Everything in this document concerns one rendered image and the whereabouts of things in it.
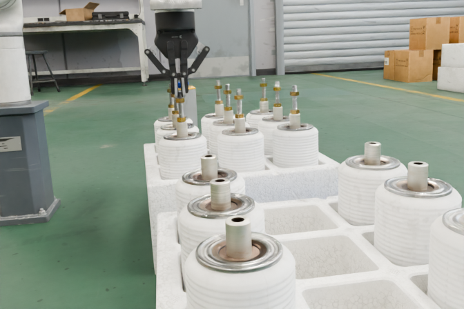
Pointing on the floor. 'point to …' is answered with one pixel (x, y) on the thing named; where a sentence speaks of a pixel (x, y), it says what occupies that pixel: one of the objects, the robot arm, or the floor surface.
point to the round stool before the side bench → (36, 71)
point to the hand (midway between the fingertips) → (179, 87)
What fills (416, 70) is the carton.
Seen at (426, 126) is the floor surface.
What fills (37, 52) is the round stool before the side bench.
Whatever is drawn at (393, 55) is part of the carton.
